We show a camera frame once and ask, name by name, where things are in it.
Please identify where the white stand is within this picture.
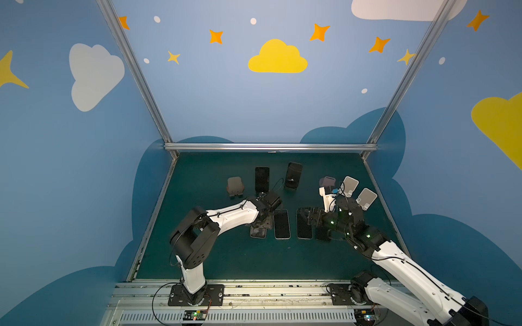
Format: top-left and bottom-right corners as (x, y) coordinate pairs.
(340, 176), (359, 198)
(356, 187), (378, 211)

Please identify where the silver phone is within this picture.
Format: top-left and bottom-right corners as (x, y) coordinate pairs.
(296, 207), (313, 240)
(273, 209), (291, 240)

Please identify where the black phone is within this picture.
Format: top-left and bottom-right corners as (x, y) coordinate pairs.
(315, 226), (331, 242)
(284, 162), (303, 190)
(255, 167), (270, 194)

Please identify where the purple-edged phone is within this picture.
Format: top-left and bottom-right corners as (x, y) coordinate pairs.
(250, 225), (267, 239)

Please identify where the round wooden phone stand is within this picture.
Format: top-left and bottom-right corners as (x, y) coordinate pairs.
(226, 177), (245, 198)

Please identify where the lilac small phone stand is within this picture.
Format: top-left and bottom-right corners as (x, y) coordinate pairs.
(319, 177), (336, 187)

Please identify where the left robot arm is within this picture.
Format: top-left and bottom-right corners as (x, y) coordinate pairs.
(169, 191), (282, 301)

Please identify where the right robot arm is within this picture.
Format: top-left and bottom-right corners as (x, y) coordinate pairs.
(305, 195), (490, 325)

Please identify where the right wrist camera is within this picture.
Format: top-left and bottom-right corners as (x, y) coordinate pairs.
(319, 186), (338, 213)

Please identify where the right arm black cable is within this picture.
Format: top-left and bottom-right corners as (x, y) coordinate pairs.
(325, 181), (515, 326)

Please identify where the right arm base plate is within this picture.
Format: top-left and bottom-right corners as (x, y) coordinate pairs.
(326, 283), (374, 306)

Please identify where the aluminium frame back rail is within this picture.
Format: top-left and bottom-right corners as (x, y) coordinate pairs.
(164, 142), (378, 152)

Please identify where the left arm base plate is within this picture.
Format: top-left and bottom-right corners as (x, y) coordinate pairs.
(168, 284), (224, 306)

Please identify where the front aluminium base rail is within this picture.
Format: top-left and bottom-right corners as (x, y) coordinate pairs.
(101, 280), (409, 325)

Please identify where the aluminium frame right post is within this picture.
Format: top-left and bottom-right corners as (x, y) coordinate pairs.
(361, 0), (457, 161)

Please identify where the aluminium frame post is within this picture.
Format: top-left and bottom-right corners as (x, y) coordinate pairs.
(97, 0), (179, 160)
(361, 0), (457, 161)

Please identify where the aluminium frame left post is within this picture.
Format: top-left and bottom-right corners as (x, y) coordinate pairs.
(97, 0), (179, 160)

